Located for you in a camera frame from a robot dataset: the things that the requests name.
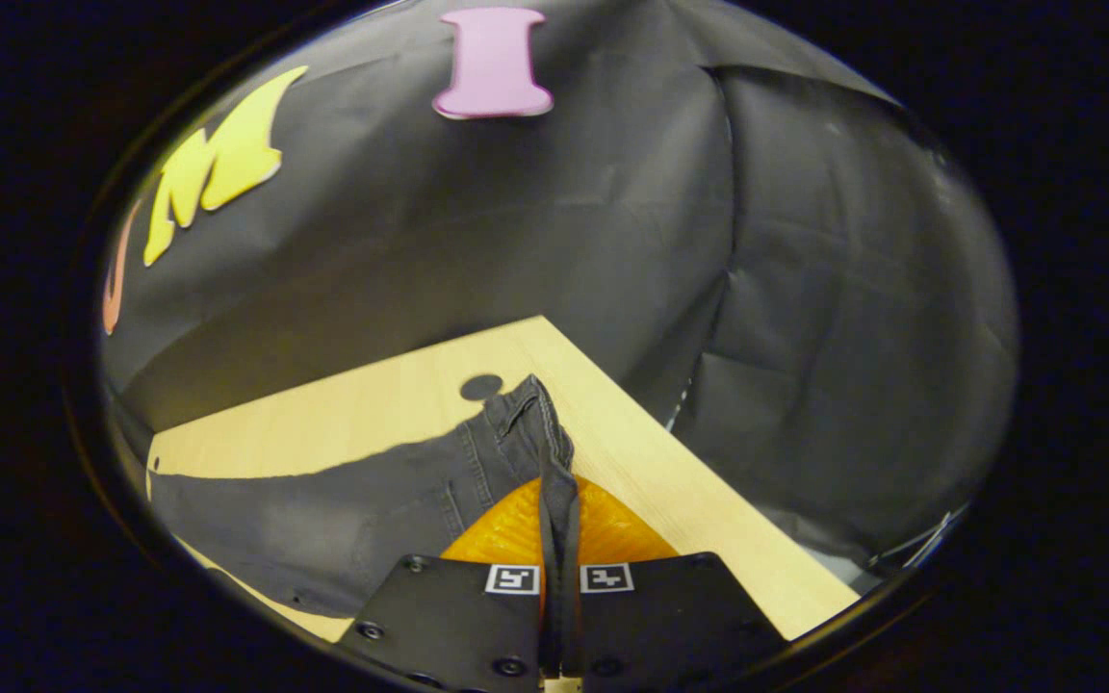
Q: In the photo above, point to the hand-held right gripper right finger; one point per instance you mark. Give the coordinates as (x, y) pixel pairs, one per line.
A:
(670, 616)

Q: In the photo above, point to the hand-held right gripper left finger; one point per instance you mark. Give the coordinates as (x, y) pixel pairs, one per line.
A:
(449, 616)

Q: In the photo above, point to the black jeans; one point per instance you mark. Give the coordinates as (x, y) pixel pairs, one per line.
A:
(372, 510)

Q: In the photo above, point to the black round table grommet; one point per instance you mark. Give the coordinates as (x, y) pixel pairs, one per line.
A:
(481, 387)

